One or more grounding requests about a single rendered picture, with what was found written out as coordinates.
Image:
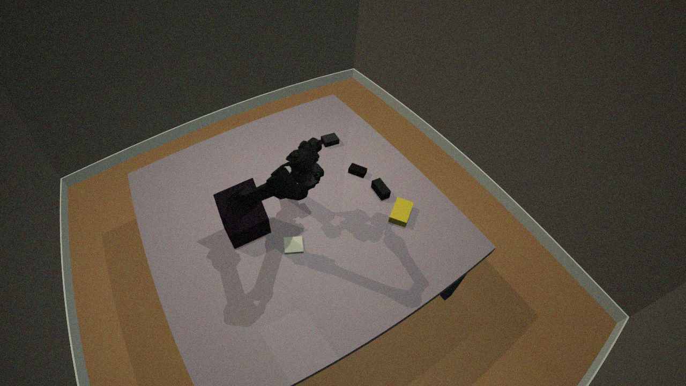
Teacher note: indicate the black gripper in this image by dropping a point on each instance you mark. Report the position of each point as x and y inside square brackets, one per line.
[316, 169]

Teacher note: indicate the yellow rectangular block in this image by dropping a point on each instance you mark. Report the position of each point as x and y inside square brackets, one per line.
[401, 212]

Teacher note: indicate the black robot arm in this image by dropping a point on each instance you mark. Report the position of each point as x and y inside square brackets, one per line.
[281, 184]

